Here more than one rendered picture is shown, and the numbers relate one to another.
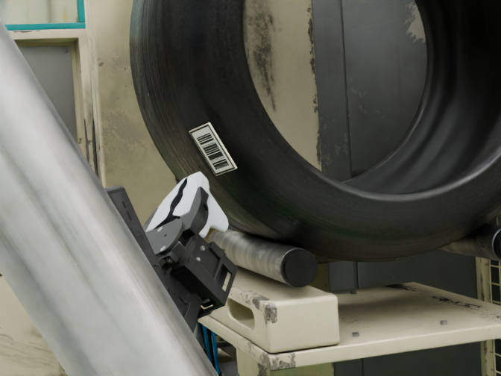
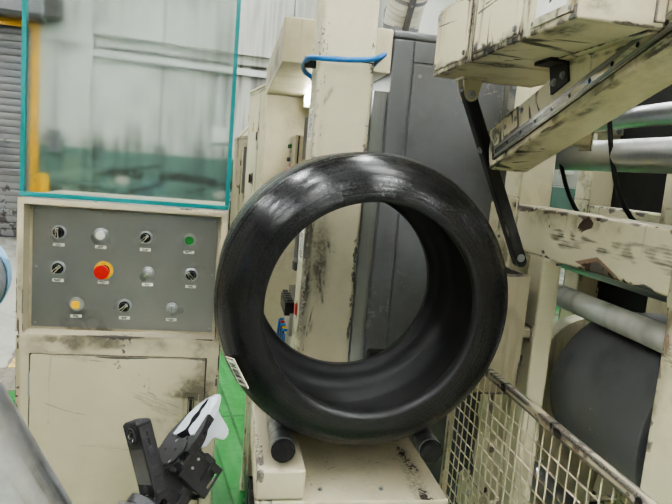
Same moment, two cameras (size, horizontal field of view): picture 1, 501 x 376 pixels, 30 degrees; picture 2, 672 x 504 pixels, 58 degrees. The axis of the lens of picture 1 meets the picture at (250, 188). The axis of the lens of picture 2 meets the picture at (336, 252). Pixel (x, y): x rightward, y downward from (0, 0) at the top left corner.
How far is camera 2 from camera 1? 0.44 m
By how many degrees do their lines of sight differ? 9
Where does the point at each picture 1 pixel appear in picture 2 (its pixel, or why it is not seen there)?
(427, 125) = (416, 334)
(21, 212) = not seen: outside the picture
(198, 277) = (188, 482)
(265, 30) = (324, 251)
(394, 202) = (351, 419)
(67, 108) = (211, 257)
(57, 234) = not seen: outside the picture
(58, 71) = (208, 233)
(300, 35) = (347, 256)
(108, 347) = not seen: outside the picture
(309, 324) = (284, 486)
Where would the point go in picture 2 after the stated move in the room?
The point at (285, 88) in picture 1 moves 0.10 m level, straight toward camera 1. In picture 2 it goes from (331, 289) to (323, 297)
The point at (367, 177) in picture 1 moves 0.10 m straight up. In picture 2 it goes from (369, 363) to (373, 320)
